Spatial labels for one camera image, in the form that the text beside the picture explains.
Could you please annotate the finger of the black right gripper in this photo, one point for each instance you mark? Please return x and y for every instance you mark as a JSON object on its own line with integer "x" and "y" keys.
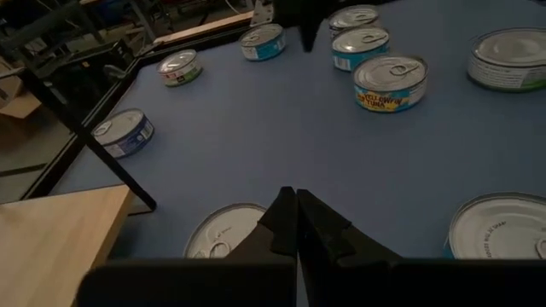
{"x": 312, "y": 21}

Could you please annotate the flat cardboard piece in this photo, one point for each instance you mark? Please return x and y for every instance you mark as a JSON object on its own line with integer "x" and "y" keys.
{"x": 17, "y": 102}

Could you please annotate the wooden shelf with black frame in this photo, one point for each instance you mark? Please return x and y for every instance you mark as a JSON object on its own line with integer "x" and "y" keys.
{"x": 51, "y": 239}

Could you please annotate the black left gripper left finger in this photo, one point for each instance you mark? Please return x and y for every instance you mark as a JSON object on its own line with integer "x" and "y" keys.
{"x": 281, "y": 230}

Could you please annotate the large green label tuna can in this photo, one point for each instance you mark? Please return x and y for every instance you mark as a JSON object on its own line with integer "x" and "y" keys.
{"x": 509, "y": 55}

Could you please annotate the white metal bracket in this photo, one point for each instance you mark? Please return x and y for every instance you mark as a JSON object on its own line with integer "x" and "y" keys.
{"x": 261, "y": 13}

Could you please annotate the blue table mat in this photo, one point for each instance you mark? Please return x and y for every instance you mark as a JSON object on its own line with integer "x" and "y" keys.
{"x": 256, "y": 140}

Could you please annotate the teal label tuna can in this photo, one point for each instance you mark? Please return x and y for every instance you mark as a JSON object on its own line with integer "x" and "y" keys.
{"x": 360, "y": 42}
{"x": 261, "y": 38}

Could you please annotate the green white label tuna can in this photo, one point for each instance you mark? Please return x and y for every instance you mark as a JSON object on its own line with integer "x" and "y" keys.
{"x": 178, "y": 64}

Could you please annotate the dark blue label tuna can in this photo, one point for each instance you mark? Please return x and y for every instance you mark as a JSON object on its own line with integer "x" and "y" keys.
{"x": 222, "y": 230}
{"x": 121, "y": 128}
{"x": 353, "y": 16}

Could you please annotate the yellowfin tuna can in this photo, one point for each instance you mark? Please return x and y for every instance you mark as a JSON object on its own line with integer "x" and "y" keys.
{"x": 389, "y": 74}
{"x": 495, "y": 226}

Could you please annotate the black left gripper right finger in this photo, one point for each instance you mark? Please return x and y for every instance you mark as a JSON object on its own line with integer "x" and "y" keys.
{"x": 320, "y": 226}

